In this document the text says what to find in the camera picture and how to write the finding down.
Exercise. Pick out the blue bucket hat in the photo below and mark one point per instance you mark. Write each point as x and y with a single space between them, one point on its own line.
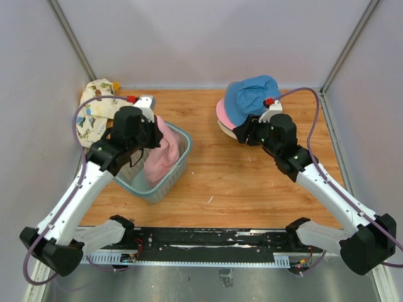
249 94

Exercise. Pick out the light pink hat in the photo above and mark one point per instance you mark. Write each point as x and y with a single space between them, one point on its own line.
162 159

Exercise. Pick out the pink bucket hat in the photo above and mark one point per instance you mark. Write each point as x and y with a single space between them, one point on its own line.
228 114

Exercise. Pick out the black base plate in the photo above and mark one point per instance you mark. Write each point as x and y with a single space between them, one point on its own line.
207 245

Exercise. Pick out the beige bucket hat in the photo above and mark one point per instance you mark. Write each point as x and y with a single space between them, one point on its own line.
226 130

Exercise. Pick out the cartoon print cloth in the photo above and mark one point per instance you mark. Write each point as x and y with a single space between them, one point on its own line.
93 117

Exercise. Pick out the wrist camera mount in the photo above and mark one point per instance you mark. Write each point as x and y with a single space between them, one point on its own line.
273 107
146 104

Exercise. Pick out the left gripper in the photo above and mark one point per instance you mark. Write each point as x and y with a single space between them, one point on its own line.
157 134

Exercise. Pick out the small yellow object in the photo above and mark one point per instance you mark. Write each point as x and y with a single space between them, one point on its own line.
116 86

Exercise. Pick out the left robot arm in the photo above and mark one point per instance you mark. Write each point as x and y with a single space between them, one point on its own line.
54 241

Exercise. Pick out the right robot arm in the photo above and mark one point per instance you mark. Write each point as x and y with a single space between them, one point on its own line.
365 239

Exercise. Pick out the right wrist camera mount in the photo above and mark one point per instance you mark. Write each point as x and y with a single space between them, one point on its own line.
273 107

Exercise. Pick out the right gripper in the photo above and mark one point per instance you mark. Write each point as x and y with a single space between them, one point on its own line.
242 131

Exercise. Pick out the grey plastic laundry basket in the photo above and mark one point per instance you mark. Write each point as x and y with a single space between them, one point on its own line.
133 179

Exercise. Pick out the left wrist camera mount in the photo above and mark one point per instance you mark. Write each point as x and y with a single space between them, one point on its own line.
146 104

